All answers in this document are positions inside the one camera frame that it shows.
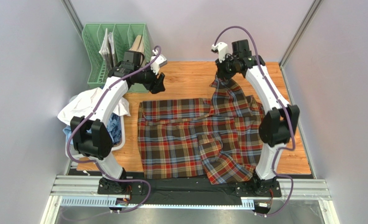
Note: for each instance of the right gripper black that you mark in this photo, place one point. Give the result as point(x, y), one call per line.
point(222, 73)

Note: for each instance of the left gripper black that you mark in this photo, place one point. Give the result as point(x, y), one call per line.
point(159, 86)

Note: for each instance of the plaid long sleeve shirt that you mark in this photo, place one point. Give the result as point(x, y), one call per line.
point(217, 137)

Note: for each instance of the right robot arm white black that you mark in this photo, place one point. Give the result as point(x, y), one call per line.
point(281, 118)

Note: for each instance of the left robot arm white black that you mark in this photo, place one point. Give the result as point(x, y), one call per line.
point(89, 135)

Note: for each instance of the beige book in organizer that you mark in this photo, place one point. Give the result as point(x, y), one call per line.
point(138, 44)

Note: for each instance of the magazines in organizer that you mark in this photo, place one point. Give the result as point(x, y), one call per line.
point(108, 51)

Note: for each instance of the white shirt in basket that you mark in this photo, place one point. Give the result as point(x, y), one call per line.
point(82, 103)

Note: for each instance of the green plastic file organizer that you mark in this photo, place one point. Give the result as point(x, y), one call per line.
point(124, 36)

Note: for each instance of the light blue shirt in basket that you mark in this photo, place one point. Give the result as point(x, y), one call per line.
point(67, 131)

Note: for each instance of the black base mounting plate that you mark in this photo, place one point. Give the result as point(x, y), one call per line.
point(195, 191)

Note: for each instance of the white laundry basket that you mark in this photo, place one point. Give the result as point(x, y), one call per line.
point(81, 105)

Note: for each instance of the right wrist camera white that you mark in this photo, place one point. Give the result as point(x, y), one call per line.
point(221, 49)

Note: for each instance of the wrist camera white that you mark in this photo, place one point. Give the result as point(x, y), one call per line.
point(221, 49)
point(157, 61)

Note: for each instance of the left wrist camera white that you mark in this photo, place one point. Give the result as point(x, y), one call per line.
point(157, 61)

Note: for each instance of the aluminium frame rail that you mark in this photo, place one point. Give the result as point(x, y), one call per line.
point(304, 200)

